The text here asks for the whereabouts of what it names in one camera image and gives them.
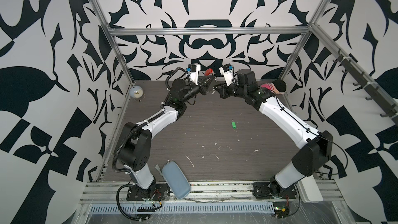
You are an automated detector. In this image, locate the red handled keyring tool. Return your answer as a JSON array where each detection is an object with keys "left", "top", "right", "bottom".
[{"left": 204, "top": 68, "right": 217, "bottom": 94}]

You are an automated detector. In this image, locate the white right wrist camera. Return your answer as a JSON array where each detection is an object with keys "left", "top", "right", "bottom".
[{"left": 219, "top": 63, "right": 234, "bottom": 86}]

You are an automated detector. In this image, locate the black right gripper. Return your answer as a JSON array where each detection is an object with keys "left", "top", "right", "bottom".
[{"left": 214, "top": 80, "right": 249, "bottom": 100}]

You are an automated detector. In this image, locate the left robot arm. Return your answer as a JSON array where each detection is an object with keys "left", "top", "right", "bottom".
[{"left": 112, "top": 75, "right": 215, "bottom": 190}]

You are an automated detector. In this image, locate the white box on rail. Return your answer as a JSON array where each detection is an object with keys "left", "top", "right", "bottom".
[{"left": 297, "top": 176, "right": 323, "bottom": 203}]

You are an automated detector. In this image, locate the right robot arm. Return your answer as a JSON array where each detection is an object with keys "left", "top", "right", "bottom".
[{"left": 214, "top": 64, "right": 333, "bottom": 195}]

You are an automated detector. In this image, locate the key with green tag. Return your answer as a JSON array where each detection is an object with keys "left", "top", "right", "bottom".
[{"left": 231, "top": 120, "right": 237, "bottom": 129}]

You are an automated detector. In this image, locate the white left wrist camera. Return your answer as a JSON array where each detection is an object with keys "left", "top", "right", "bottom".
[{"left": 186, "top": 64, "right": 201, "bottom": 85}]

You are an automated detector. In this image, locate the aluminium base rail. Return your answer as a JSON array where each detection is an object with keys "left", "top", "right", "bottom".
[{"left": 79, "top": 180, "right": 344, "bottom": 203}]

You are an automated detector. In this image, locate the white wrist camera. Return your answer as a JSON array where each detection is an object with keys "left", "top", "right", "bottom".
[
  {"left": 186, "top": 64, "right": 201, "bottom": 85},
  {"left": 219, "top": 63, "right": 234, "bottom": 86}
]

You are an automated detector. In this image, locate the blue grey glasses case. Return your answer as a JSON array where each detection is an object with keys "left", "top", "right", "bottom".
[{"left": 155, "top": 161, "right": 191, "bottom": 199}]

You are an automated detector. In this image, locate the wall coat hook rack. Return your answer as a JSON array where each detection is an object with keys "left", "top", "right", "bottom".
[{"left": 333, "top": 48, "right": 398, "bottom": 125}]

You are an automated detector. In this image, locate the pink doll black hair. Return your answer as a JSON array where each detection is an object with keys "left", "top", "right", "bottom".
[{"left": 261, "top": 79, "right": 287, "bottom": 94}]

